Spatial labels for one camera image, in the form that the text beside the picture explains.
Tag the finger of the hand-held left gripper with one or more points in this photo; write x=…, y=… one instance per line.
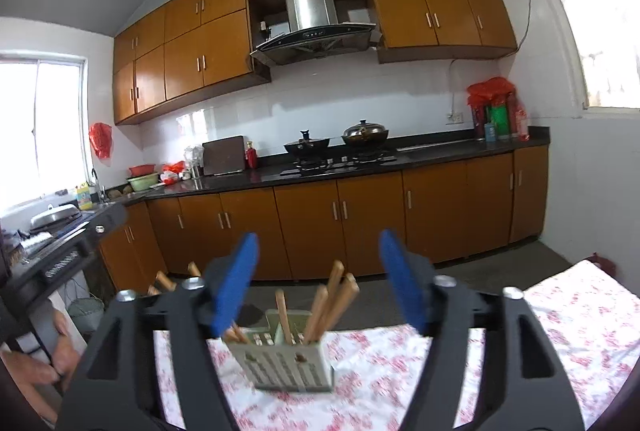
x=85, y=236

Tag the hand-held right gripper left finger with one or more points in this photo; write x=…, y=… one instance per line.
x=235, y=281

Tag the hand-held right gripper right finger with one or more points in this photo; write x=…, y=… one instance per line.
x=400, y=281

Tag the green perforated chopstick holder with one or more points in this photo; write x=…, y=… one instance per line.
x=280, y=366

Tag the person's left hand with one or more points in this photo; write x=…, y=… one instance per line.
x=62, y=351

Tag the steel pot lid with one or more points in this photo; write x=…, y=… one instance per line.
x=55, y=216

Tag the yellow dish soap bottle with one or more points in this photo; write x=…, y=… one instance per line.
x=84, y=197

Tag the sink faucet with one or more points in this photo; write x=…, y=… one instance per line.
x=97, y=186

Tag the round basket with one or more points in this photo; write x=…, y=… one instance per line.
x=86, y=313

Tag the wooden lower kitchen cabinets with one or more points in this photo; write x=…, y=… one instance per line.
x=370, y=221

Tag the wooden kitchen cabinets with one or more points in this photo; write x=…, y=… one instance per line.
x=440, y=16
x=370, y=221

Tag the green basin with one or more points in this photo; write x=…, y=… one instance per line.
x=142, y=182

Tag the red basin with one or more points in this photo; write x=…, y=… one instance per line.
x=142, y=170

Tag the hanging red plastic bag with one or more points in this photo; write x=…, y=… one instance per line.
x=101, y=141

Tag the floral tablecloth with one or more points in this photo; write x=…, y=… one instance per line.
x=380, y=376

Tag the red and white plastic bag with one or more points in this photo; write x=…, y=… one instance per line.
x=172, y=173

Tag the glass window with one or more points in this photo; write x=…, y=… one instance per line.
x=45, y=131
x=595, y=11

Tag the red bottle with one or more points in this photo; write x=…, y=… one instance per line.
x=251, y=157

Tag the dark cutting board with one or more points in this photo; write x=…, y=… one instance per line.
x=224, y=156

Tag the steel cup with clear bag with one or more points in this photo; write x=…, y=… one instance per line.
x=194, y=161

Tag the gas stove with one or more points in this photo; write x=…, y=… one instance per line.
x=340, y=163

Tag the black kitchen countertop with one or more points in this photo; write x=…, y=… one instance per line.
x=450, y=151

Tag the wok with steel lid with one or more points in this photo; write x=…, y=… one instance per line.
x=365, y=135

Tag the black wok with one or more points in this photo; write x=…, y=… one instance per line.
x=306, y=145

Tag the blue bottle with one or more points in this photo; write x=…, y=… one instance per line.
x=490, y=132

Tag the green box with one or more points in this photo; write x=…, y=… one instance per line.
x=499, y=121

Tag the dark wooden chair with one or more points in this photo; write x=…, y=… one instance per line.
x=602, y=262

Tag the red bag on packages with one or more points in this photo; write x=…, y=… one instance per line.
x=492, y=91

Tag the wooden upper kitchen cabinets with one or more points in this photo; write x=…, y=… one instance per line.
x=440, y=16

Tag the steel range hood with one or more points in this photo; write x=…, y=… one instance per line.
x=310, y=11

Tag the wall socket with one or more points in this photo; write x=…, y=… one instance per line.
x=454, y=116

